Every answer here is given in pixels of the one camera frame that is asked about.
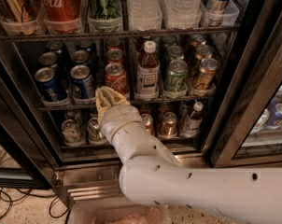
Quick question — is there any blue can right fridge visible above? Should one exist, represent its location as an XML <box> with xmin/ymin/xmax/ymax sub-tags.
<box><xmin>265</xmin><ymin>103</ymin><xmax>282</xmax><ymax>129</ymax></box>

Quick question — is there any clear plastic bin on floor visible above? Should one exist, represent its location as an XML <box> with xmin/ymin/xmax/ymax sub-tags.
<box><xmin>68</xmin><ymin>197</ymin><xmax>172</xmax><ymax>224</ymax></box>

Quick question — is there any blue pepsi can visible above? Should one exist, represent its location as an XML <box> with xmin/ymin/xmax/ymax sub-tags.
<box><xmin>72</xmin><ymin>50</ymin><xmax>90</xmax><ymax>66</ymax></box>
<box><xmin>35</xmin><ymin>67</ymin><xmax>68</xmax><ymax>107</ymax></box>
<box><xmin>38</xmin><ymin>51</ymin><xmax>69</xmax><ymax>89</ymax></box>
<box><xmin>77</xmin><ymin>39</ymin><xmax>97</xmax><ymax>60</ymax></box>
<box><xmin>70</xmin><ymin>65</ymin><xmax>96</xmax><ymax>105</ymax></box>
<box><xmin>46</xmin><ymin>40</ymin><xmax>71</xmax><ymax>67</ymax></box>

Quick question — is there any silver blue can top shelf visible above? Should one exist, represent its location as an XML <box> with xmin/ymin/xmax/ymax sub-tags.
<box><xmin>205</xmin><ymin>0</ymin><xmax>231</xmax><ymax>27</ymax></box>

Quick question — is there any blue pepsi can rear left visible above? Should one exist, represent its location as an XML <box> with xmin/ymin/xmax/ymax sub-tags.
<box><xmin>46</xmin><ymin>40</ymin><xmax>71</xmax><ymax>67</ymax></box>

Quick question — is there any green lacroix can front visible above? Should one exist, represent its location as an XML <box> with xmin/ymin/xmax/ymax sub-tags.
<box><xmin>162</xmin><ymin>60</ymin><xmax>188</xmax><ymax>98</ymax></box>

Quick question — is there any gold can front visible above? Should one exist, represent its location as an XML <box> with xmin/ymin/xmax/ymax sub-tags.
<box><xmin>191</xmin><ymin>58</ymin><xmax>219</xmax><ymax>96</ymax></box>

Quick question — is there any water bottle top left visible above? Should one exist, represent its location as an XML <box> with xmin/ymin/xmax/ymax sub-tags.
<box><xmin>127</xmin><ymin>0</ymin><xmax>162</xmax><ymax>31</ymax></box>

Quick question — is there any blue pepsi can rear right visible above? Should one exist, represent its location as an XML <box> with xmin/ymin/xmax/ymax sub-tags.
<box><xmin>77</xmin><ymin>39</ymin><xmax>97</xmax><ymax>60</ymax></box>

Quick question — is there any green lacroix can rear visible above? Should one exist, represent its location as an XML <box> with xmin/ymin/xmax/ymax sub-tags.
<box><xmin>159</xmin><ymin>35</ymin><xmax>176</xmax><ymax>51</ymax></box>

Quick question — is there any gold can top shelf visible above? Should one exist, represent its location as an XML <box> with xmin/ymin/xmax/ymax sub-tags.
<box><xmin>0</xmin><ymin>0</ymin><xmax>40</xmax><ymax>35</ymax></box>

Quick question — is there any silver can bottom far left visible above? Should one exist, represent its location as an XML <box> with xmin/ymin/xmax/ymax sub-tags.
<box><xmin>62</xmin><ymin>119</ymin><xmax>83</xmax><ymax>147</ymax></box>

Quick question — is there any gold can rear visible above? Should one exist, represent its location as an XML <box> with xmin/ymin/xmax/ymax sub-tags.
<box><xmin>186</xmin><ymin>34</ymin><xmax>206</xmax><ymax>51</ymax></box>

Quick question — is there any red coke can rear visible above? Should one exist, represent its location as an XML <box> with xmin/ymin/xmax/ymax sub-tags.
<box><xmin>106</xmin><ymin>37</ymin><xmax>123</xmax><ymax>50</ymax></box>

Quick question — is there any water bottle top right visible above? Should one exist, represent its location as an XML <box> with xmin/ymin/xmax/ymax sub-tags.
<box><xmin>160</xmin><ymin>0</ymin><xmax>202</xmax><ymax>30</ymax></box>

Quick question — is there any blue pepsi can front right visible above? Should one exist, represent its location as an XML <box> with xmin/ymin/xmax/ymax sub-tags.
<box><xmin>70</xmin><ymin>65</ymin><xmax>96</xmax><ymax>105</ymax></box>

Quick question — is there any blue pepsi can middle left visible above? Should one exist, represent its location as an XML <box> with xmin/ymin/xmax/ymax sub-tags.
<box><xmin>38</xmin><ymin>51</ymin><xmax>69</xmax><ymax>89</ymax></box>

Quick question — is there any water bottle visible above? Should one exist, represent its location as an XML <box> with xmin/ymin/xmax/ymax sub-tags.
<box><xmin>127</xmin><ymin>0</ymin><xmax>162</xmax><ymax>31</ymax></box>
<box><xmin>160</xmin><ymin>0</ymin><xmax>202</xmax><ymax>30</ymax></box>

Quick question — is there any brown tea bottle white cap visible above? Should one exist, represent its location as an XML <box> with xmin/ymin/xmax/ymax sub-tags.
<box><xmin>136</xmin><ymin>41</ymin><xmax>160</xmax><ymax>100</ymax></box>

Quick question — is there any red can bottom shelf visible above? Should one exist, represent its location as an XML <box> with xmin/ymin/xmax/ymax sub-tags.
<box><xmin>141</xmin><ymin>114</ymin><xmax>154</xmax><ymax>134</ymax></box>

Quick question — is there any red coke can top shelf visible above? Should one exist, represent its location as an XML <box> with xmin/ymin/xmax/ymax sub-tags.
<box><xmin>42</xmin><ymin>0</ymin><xmax>81</xmax><ymax>34</ymax></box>

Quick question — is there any glass fridge door right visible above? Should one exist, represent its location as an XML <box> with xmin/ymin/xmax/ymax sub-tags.
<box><xmin>210</xmin><ymin>11</ymin><xmax>282</xmax><ymax>167</ymax></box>

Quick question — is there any green lacroix can top shelf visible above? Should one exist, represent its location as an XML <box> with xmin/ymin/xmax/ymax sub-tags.
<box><xmin>89</xmin><ymin>0</ymin><xmax>121</xmax><ymax>32</ymax></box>

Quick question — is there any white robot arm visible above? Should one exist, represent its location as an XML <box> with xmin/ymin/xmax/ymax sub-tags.
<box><xmin>95</xmin><ymin>86</ymin><xmax>282</xmax><ymax>224</ymax></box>

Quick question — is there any tea bottle bottom shelf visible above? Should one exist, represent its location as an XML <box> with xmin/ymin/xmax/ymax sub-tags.
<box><xmin>180</xmin><ymin>102</ymin><xmax>204</xmax><ymax>137</ymax></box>

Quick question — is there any stainless fridge bottom grille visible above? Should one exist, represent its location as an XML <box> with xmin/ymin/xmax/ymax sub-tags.
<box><xmin>53</xmin><ymin>155</ymin><xmax>282</xmax><ymax>207</ymax></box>

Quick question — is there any black cable on floor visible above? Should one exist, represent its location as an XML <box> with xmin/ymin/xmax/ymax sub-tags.
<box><xmin>0</xmin><ymin>186</ymin><xmax>70</xmax><ymax>223</ymax></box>

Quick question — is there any red coke can front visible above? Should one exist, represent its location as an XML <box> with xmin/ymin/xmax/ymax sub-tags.
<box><xmin>105</xmin><ymin>63</ymin><xmax>128</xmax><ymax>95</ymax></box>

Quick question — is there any blue pepsi can front left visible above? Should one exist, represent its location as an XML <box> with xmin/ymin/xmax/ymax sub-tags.
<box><xmin>35</xmin><ymin>67</ymin><xmax>68</xmax><ymax>107</ymax></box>

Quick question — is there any green lacroix can middle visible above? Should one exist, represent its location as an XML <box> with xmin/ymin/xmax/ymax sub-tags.
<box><xmin>166</xmin><ymin>46</ymin><xmax>184</xmax><ymax>63</ymax></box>

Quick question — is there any copper can bottom shelf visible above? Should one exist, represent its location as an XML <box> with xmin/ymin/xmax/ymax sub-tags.
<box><xmin>160</xmin><ymin>112</ymin><xmax>177</xmax><ymax>136</ymax></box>

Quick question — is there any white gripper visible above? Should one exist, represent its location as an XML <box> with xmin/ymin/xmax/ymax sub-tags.
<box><xmin>95</xmin><ymin>87</ymin><xmax>142</xmax><ymax>134</ymax></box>

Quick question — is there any gold can middle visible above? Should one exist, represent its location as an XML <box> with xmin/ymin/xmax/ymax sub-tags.
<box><xmin>191</xmin><ymin>45</ymin><xmax>213</xmax><ymax>66</ymax></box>

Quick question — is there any blue pepsi can middle right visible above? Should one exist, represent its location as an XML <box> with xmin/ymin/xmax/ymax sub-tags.
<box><xmin>72</xmin><ymin>50</ymin><xmax>90</xmax><ymax>66</ymax></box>

